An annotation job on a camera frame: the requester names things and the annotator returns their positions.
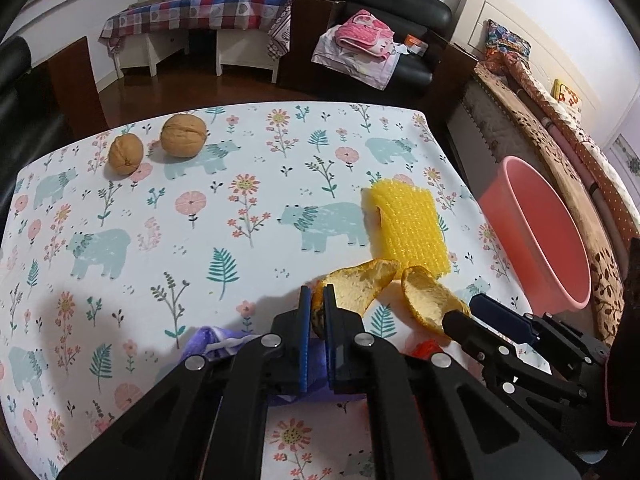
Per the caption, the lilac wardrobe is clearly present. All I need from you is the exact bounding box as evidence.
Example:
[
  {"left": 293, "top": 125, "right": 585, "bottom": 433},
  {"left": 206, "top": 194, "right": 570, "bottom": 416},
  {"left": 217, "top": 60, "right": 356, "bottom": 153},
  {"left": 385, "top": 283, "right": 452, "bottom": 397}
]
[{"left": 602, "top": 110, "right": 640, "bottom": 196}]

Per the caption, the pink plastic bucket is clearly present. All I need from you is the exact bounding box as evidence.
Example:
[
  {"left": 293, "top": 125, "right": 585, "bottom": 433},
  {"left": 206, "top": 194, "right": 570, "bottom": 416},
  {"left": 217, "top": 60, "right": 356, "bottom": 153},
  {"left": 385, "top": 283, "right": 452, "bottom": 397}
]
[{"left": 477, "top": 156, "right": 592, "bottom": 311}]

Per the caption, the large walnut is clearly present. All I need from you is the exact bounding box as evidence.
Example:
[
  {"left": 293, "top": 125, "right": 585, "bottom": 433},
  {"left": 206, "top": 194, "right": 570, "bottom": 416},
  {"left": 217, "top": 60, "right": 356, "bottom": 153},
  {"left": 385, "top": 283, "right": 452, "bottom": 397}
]
[{"left": 160, "top": 113, "right": 207, "bottom": 159}]

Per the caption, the checked tablecloth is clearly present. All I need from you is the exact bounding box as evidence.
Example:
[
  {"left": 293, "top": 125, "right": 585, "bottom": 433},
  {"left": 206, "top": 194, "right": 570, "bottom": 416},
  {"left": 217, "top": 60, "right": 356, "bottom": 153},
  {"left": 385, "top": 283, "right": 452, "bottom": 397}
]
[{"left": 98, "top": 0, "right": 296, "bottom": 58}]

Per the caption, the orange peel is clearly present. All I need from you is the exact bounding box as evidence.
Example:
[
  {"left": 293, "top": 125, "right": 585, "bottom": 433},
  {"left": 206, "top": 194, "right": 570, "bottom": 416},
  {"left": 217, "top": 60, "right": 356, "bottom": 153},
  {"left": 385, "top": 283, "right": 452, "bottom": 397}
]
[
  {"left": 401, "top": 266, "right": 472, "bottom": 336},
  {"left": 311, "top": 258, "right": 402, "bottom": 338}
]

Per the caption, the white wooden desk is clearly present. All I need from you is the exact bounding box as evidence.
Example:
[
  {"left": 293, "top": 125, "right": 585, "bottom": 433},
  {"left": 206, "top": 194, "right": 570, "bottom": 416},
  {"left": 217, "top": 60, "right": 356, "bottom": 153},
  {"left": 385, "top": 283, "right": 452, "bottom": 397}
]
[{"left": 116, "top": 27, "right": 281, "bottom": 83}]

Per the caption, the orange dotted quilt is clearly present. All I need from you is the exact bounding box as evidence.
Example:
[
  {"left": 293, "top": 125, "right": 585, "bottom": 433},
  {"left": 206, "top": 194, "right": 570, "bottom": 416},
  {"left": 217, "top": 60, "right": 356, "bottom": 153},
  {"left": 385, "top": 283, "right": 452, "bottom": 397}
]
[{"left": 502, "top": 52, "right": 640, "bottom": 241}]

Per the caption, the black leather sofa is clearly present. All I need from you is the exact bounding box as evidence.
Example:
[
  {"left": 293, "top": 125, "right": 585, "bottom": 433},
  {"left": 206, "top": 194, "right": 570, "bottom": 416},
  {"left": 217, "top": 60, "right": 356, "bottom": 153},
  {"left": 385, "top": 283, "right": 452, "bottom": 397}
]
[{"left": 0, "top": 35, "right": 108, "bottom": 201}]

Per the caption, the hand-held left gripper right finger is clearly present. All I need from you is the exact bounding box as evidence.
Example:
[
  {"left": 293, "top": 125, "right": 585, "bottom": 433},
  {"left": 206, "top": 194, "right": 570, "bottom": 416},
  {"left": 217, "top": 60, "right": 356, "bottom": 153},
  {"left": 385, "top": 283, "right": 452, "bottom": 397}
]
[{"left": 322, "top": 284, "right": 583, "bottom": 480}]

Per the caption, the brown floral blanket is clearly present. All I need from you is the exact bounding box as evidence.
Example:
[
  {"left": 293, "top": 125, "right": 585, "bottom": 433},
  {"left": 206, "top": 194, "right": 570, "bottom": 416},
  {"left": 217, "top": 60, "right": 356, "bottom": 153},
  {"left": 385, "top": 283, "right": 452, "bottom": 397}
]
[{"left": 472, "top": 62, "right": 640, "bottom": 346}]

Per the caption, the white cloth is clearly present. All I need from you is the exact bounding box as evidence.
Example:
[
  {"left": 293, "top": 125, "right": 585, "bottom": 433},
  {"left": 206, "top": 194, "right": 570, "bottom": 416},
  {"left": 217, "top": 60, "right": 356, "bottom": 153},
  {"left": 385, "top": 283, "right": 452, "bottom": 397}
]
[{"left": 312, "top": 27, "right": 401, "bottom": 92}]

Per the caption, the yellow floral pillow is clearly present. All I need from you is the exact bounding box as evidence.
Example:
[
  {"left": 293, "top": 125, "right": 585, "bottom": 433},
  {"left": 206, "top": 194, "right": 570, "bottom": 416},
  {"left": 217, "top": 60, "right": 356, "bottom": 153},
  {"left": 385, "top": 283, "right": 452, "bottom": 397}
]
[{"left": 551, "top": 79, "right": 583, "bottom": 108}]

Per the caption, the yellow bubble wrap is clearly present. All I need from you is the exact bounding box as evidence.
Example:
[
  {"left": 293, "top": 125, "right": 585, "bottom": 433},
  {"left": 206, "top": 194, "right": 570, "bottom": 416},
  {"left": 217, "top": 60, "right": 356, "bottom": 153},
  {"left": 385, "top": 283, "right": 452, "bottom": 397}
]
[{"left": 361, "top": 176, "right": 449, "bottom": 281}]

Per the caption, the purple wrapper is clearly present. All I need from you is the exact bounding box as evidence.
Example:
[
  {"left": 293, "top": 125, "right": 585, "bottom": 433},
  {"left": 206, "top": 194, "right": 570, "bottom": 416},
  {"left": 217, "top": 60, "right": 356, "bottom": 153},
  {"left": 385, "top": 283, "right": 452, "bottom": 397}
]
[{"left": 179, "top": 325, "right": 368, "bottom": 407}]

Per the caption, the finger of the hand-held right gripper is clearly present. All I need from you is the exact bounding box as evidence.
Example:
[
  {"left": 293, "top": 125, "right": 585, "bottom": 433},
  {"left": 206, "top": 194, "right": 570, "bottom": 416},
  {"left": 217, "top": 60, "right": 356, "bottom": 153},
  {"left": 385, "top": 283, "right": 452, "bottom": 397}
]
[
  {"left": 470, "top": 294, "right": 538, "bottom": 346},
  {"left": 442, "top": 311, "right": 503, "bottom": 378}
]

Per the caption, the colourful printed pillow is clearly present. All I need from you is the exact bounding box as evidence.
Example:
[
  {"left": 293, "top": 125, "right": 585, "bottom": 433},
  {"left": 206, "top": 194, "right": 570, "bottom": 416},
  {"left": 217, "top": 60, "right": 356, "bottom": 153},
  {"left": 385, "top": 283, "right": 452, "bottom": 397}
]
[{"left": 482, "top": 19, "right": 532, "bottom": 76}]

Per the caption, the small red plastic scrap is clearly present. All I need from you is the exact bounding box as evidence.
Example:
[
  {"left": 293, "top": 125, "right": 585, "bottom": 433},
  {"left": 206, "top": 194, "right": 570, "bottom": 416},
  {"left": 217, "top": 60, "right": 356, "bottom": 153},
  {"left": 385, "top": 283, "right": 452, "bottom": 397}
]
[{"left": 405, "top": 340, "right": 441, "bottom": 359}]

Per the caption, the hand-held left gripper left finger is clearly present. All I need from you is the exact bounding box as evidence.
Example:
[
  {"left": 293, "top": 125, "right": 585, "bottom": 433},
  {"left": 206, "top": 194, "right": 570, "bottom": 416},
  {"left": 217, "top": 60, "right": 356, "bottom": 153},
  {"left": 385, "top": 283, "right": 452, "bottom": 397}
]
[{"left": 57, "top": 285, "right": 313, "bottom": 480}]

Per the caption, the pink towel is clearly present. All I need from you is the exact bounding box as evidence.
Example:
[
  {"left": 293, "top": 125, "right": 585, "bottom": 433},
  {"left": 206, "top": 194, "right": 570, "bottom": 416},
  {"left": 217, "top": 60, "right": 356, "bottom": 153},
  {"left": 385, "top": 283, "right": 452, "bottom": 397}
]
[{"left": 334, "top": 9, "right": 396, "bottom": 56}]

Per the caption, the person's right forearm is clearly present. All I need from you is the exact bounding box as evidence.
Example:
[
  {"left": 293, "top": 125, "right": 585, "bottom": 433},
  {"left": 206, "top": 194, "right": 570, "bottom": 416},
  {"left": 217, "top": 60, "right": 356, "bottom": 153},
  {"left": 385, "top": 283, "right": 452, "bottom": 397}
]
[{"left": 602, "top": 240, "right": 640, "bottom": 431}]

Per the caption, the white bed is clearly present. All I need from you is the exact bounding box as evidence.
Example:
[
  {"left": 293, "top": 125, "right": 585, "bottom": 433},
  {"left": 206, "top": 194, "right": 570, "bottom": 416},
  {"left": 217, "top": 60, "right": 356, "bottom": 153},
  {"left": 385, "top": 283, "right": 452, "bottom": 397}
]
[{"left": 445, "top": 0, "right": 640, "bottom": 346}]

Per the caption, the small walnut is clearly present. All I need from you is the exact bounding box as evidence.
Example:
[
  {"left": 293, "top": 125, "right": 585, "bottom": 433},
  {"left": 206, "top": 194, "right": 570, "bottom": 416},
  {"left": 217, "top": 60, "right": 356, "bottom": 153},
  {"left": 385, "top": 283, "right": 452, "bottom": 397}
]
[{"left": 109, "top": 133, "right": 145, "bottom": 176}]

